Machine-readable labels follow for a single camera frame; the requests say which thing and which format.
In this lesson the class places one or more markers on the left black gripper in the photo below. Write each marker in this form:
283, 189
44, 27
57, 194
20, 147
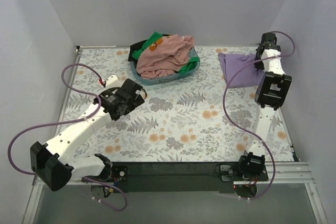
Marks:
135, 93

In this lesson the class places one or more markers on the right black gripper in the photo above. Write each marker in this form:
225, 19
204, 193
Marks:
269, 40

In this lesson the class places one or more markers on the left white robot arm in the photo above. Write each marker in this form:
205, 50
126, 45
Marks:
53, 161

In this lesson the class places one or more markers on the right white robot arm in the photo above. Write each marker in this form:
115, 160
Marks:
270, 96

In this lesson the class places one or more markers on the green t shirt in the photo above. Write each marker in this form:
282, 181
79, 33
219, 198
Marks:
154, 37

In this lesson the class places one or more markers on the teal plastic basket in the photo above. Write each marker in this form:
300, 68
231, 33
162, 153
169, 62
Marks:
162, 78

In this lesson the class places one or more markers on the black t shirt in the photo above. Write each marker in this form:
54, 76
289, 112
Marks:
136, 49

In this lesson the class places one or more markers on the pink t shirt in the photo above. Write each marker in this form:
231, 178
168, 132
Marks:
172, 40

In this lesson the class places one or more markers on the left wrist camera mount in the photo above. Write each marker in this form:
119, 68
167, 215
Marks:
110, 82

